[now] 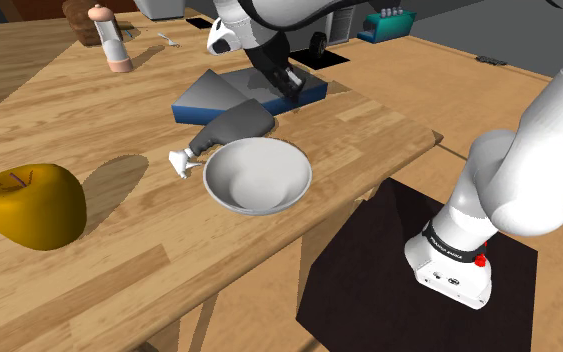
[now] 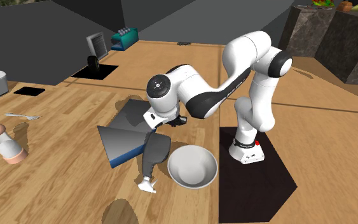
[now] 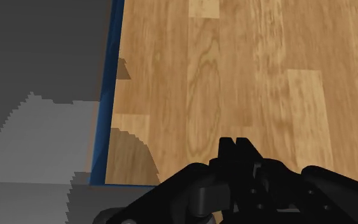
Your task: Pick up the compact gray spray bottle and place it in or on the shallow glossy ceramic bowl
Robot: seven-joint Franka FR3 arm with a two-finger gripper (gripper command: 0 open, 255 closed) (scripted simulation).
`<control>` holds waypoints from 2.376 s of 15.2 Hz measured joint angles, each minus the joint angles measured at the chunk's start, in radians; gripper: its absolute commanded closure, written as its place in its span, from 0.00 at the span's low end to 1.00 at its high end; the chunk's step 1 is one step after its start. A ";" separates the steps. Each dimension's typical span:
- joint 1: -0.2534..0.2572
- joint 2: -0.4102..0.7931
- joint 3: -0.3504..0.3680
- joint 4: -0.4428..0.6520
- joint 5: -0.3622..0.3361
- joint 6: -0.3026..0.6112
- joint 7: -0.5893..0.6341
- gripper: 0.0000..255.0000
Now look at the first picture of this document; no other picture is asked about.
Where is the grey spray bottle white nozzle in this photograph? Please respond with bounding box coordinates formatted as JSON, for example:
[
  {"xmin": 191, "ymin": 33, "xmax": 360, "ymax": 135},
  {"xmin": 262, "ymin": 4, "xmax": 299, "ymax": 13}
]
[{"xmin": 167, "ymin": 98, "xmax": 278, "ymax": 181}]

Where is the dark robot stand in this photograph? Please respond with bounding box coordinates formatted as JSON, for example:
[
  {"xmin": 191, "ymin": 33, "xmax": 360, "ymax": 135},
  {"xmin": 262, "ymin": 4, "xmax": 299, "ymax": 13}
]
[{"xmin": 294, "ymin": 177, "xmax": 540, "ymax": 352}]

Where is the small flat black object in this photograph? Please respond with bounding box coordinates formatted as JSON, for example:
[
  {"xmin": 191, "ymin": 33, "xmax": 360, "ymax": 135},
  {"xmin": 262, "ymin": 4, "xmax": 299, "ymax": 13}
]
[{"xmin": 474, "ymin": 54, "xmax": 509, "ymax": 67}]

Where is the pink and white pepper mill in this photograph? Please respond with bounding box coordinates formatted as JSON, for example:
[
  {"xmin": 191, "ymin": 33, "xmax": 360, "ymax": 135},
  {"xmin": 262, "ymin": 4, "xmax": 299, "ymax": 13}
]
[{"xmin": 87, "ymin": 3, "xmax": 135, "ymax": 74}]

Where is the teal coffee machine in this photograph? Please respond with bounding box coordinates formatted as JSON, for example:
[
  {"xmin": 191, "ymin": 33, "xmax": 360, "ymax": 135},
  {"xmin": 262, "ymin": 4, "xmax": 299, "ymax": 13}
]
[{"xmin": 356, "ymin": 6, "xmax": 418, "ymax": 45}]

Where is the white box-shaped appliance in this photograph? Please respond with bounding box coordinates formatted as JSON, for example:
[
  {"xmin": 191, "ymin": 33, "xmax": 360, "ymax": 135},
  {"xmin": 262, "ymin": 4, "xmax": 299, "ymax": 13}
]
[{"xmin": 133, "ymin": 0, "xmax": 224, "ymax": 22}]

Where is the blue book grey cover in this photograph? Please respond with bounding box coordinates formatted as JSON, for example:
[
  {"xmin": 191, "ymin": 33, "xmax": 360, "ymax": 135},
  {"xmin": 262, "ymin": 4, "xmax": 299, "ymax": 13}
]
[{"xmin": 171, "ymin": 66, "xmax": 330, "ymax": 127}]

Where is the silver fork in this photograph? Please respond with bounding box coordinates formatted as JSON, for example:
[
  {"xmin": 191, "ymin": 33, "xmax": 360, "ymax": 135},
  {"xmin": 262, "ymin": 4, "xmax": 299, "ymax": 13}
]
[{"xmin": 156, "ymin": 31, "xmax": 182, "ymax": 49}]

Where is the white appliance with black wheel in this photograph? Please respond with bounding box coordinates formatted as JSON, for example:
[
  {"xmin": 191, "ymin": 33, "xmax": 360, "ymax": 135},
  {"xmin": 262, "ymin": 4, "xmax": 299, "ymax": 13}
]
[{"xmin": 308, "ymin": 5, "xmax": 357, "ymax": 59}]

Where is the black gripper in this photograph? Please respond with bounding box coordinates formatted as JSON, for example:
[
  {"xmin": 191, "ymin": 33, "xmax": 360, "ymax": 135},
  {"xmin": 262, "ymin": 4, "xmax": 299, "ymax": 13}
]
[{"xmin": 243, "ymin": 32, "xmax": 307, "ymax": 102}]

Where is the brown bread loaf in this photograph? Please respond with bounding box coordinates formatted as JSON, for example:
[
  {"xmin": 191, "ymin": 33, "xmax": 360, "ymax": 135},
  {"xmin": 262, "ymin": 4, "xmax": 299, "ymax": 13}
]
[{"xmin": 60, "ymin": 0, "xmax": 127, "ymax": 48}]

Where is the white bowl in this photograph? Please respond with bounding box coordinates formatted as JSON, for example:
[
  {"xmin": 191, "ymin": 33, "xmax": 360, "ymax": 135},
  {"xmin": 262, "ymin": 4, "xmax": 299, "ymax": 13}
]
[{"xmin": 202, "ymin": 136, "xmax": 314, "ymax": 217}]

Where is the wooden table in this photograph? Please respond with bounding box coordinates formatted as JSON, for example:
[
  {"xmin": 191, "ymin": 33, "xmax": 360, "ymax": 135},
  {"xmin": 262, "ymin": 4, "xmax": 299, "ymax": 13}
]
[{"xmin": 0, "ymin": 7, "xmax": 445, "ymax": 352}]

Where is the yellow apple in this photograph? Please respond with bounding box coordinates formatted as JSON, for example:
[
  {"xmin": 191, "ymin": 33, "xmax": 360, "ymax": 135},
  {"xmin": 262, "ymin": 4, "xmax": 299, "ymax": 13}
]
[{"xmin": 0, "ymin": 163, "xmax": 88, "ymax": 252}]

